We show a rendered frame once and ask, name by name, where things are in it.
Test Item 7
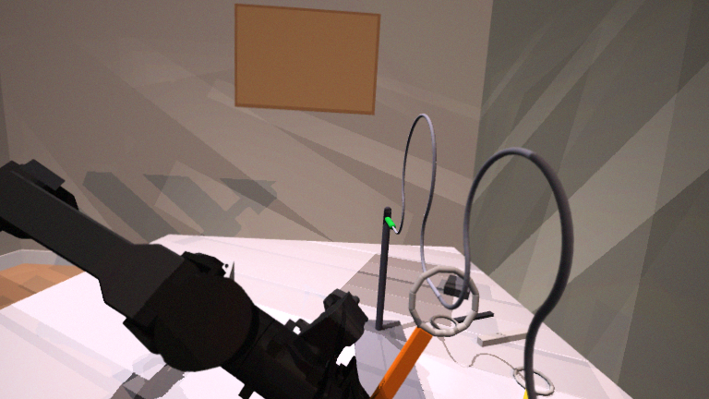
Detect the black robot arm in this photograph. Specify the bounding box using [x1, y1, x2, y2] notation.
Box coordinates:
[0, 159, 368, 377]

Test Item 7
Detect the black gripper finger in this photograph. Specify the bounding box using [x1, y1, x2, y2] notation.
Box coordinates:
[339, 356, 370, 399]
[344, 381, 356, 399]

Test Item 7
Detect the grey loop with yellow handle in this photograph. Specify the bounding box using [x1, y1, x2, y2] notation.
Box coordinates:
[513, 366, 554, 399]

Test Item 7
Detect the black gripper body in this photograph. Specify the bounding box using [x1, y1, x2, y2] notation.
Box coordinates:
[235, 318, 347, 399]

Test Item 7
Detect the beige loop with orange handle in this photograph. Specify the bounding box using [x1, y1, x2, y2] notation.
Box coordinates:
[370, 266, 479, 399]

